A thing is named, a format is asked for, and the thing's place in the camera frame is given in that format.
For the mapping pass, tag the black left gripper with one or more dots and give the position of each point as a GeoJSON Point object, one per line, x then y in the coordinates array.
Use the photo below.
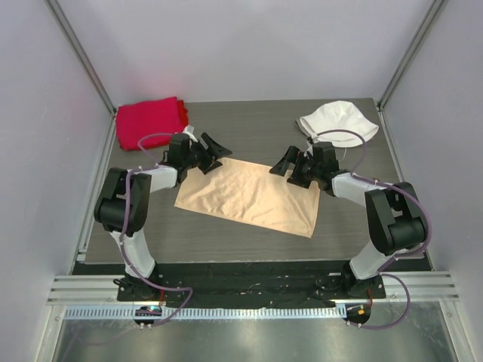
{"type": "Point", "coordinates": [210, 162]}

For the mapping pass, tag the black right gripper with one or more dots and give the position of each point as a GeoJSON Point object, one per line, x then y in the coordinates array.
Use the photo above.
{"type": "Point", "coordinates": [290, 157]}

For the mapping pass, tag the beige satin napkin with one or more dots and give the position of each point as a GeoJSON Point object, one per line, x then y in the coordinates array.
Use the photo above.
{"type": "Point", "coordinates": [248, 193]}

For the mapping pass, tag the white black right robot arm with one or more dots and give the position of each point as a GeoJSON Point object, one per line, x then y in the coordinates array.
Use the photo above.
{"type": "Point", "coordinates": [396, 222]}

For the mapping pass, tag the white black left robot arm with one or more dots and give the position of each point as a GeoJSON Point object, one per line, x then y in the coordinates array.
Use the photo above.
{"type": "Point", "coordinates": [123, 203]}

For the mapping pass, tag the white bucket hat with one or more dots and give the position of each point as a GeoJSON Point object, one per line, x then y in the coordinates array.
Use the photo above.
{"type": "Point", "coordinates": [336, 122]}

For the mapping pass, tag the red folded cloth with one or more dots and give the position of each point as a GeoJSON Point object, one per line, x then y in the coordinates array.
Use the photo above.
{"type": "Point", "coordinates": [136, 121]}

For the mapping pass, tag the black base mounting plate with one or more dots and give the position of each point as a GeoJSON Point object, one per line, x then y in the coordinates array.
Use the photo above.
{"type": "Point", "coordinates": [238, 285]}

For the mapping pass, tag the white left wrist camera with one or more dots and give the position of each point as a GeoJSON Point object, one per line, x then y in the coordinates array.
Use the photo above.
{"type": "Point", "coordinates": [189, 131]}

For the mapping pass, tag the white slotted cable duct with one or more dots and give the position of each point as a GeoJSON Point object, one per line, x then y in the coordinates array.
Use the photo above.
{"type": "Point", "coordinates": [150, 312]}

